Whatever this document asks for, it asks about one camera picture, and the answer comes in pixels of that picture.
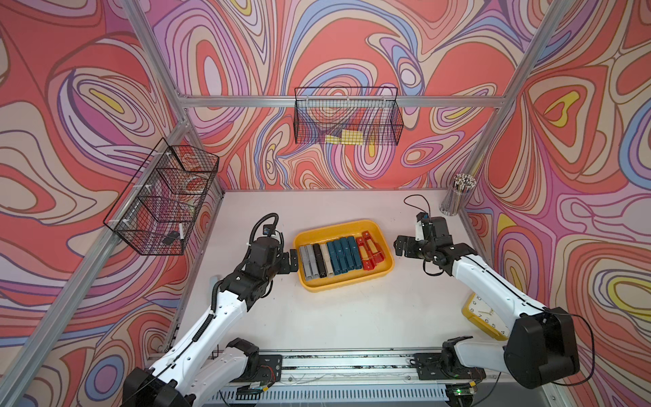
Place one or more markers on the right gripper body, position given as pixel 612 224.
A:
pixel 414 248

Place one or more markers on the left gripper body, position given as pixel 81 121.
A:
pixel 280 265

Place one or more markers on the grey pruning pliers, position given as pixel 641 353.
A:
pixel 307 269
pixel 314 271

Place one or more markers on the black pruning pliers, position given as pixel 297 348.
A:
pixel 319 259

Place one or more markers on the red pruning pliers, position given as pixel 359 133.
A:
pixel 376 254
pixel 365 255

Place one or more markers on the beige pruning pliers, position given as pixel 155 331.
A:
pixel 327 260

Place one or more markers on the teal pruning pliers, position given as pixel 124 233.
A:
pixel 334 259

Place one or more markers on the yellow storage tray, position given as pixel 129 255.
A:
pixel 324 235

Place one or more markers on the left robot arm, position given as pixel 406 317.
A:
pixel 188 374

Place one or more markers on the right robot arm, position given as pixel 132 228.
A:
pixel 541 347

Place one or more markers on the cup of metal rods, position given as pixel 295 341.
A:
pixel 461 188

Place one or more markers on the yellow dial object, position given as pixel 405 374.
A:
pixel 480 314

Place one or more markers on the yellow sticky notes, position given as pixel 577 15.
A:
pixel 347 137

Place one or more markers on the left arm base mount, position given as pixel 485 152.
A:
pixel 259 368

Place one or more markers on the black wire basket left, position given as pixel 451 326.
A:
pixel 157 211

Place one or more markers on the black wire basket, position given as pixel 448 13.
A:
pixel 327 110
pixel 157 211

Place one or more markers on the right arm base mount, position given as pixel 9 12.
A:
pixel 445 364

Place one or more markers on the aluminium rail base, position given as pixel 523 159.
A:
pixel 375 377

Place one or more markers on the black wire basket back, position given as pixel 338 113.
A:
pixel 327 110

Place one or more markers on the aluminium frame post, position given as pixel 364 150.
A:
pixel 184 129

